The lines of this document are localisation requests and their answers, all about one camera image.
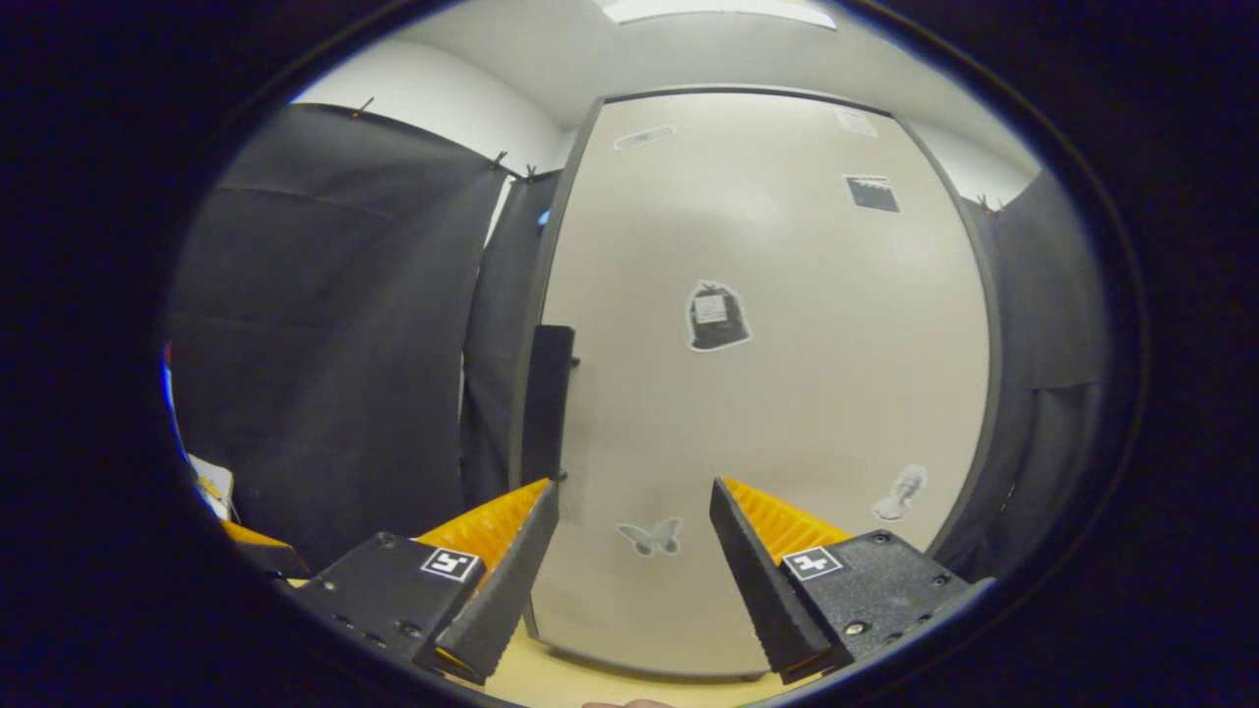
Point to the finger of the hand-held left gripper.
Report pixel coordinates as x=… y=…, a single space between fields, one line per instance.
x=275 y=559

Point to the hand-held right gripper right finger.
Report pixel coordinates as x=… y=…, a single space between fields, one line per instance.
x=757 y=580

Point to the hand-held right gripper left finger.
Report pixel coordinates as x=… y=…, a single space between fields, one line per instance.
x=511 y=580

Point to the grey cabinet door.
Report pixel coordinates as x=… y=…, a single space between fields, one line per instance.
x=787 y=413

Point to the black backdrop cloth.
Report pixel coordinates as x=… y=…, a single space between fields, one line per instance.
x=334 y=324

